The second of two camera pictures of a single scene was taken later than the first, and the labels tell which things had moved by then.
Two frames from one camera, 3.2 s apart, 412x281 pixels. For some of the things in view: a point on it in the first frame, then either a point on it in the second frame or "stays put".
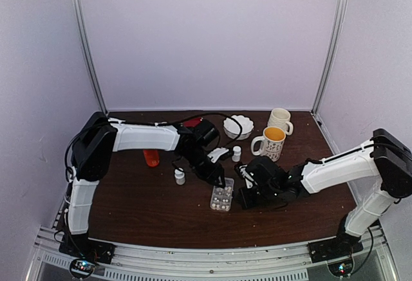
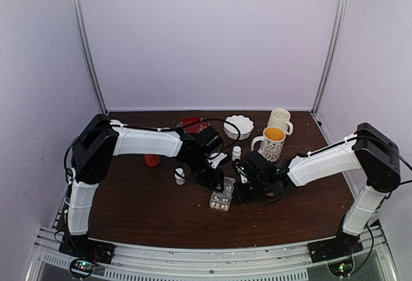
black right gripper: (246, 202) -> (241, 197)
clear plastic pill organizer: (222, 198) stays put
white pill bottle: (237, 150) stays put
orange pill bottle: (151, 157) stays put
